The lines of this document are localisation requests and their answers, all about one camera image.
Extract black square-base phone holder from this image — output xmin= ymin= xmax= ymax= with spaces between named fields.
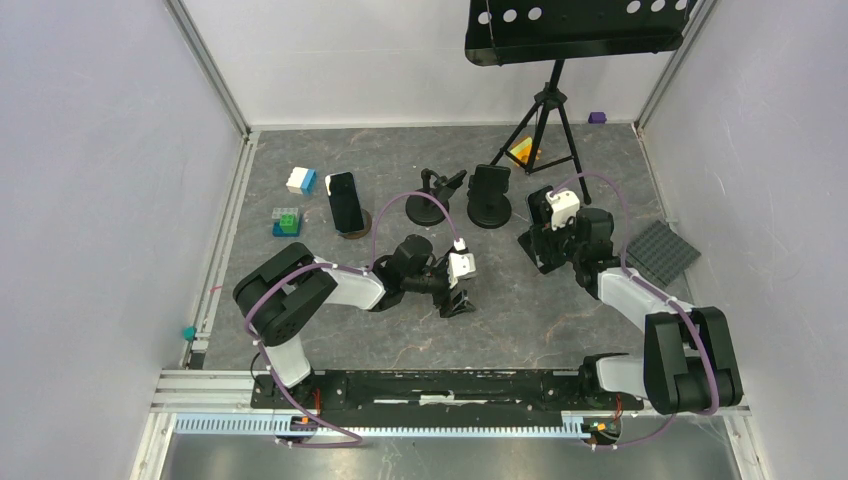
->
xmin=518 ymin=225 xmax=566 ymax=275

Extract black round-base phone stand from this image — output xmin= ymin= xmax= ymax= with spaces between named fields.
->
xmin=405 ymin=168 xmax=467 ymax=227

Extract blue-edged black smartphone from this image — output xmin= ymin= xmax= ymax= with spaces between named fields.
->
xmin=325 ymin=172 xmax=364 ymax=234

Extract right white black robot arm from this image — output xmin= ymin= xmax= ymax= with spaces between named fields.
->
xmin=527 ymin=208 xmax=744 ymax=415

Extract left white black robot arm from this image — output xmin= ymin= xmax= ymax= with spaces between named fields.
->
xmin=233 ymin=235 xmax=477 ymax=408

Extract black music stand tripod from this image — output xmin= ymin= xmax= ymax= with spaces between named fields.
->
xmin=464 ymin=0 xmax=696 ymax=175

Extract orange yellow block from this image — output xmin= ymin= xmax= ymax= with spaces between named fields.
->
xmin=506 ymin=136 xmax=533 ymax=168

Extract grey studded baseplate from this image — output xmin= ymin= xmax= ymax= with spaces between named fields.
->
xmin=627 ymin=220 xmax=701 ymax=288

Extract purple block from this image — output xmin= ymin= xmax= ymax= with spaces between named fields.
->
xmin=587 ymin=111 xmax=607 ymax=124

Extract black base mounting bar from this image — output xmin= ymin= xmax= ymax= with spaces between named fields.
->
xmin=290 ymin=369 xmax=644 ymax=427

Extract green white blue blocks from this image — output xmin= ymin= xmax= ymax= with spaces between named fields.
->
xmin=271 ymin=207 xmax=302 ymax=238

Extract white and blue blocks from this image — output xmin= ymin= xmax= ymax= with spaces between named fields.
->
xmin=285 ymin=167 xmax=317 ymax=196

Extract teal clip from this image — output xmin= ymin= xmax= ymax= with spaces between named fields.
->
xmin=182 ymin=326 xmax=197 ymax=342

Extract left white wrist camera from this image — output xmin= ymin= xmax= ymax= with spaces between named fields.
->
xmin=447 ymin=238 xmax=477 ymax=288

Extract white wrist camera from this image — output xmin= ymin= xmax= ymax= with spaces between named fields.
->
xmin=447 ymin=238 xmax=477 ymax=288
xmin=544 ymin=189 xmax=581 ymax=231

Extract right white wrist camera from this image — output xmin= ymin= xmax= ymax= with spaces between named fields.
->
xmin=544 ymin=189 xmax=581 ymax=231

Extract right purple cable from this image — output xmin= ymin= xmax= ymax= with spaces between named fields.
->
xmin=549 ymin=173 xmax=722 ymax=452

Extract purple cable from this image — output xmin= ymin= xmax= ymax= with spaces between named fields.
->
xmin=549 ymin=173 xmax=722 ymax=452
xmin=243 ymin=191 xmax=468 ymax=449

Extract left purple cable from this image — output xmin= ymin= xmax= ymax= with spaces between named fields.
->
xmin=243 ymin=191 xmax=468 ymax=449

